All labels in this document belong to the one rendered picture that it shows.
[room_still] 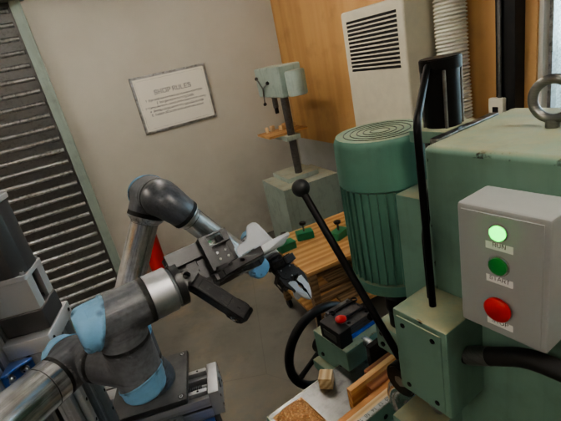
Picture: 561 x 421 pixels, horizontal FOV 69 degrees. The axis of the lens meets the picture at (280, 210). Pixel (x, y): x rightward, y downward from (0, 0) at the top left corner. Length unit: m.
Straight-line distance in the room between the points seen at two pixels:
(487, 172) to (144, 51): 3.34
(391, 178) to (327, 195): 2.57
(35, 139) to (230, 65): 1.68
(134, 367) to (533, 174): 0.60
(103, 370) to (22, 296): 0.29
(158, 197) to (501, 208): 0.94
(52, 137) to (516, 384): 3.38
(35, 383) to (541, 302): 0.69
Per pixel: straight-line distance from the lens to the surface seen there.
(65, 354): 0.80
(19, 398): 0.76
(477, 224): 0.50
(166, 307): 0.68
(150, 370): 0.72
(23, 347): 0.99
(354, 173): 0.73
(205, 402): 1.39
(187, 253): 0.71
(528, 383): 0.68
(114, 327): 0.67
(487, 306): 0.53
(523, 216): 0.47
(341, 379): 1.11
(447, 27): 2.25
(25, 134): 3.61
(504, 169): 0.53
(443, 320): 0.61
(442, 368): 0.63
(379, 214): 0.75
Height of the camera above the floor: 1.68
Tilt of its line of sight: 21 degrees down
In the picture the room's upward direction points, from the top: 12 degrees counter-clockwise
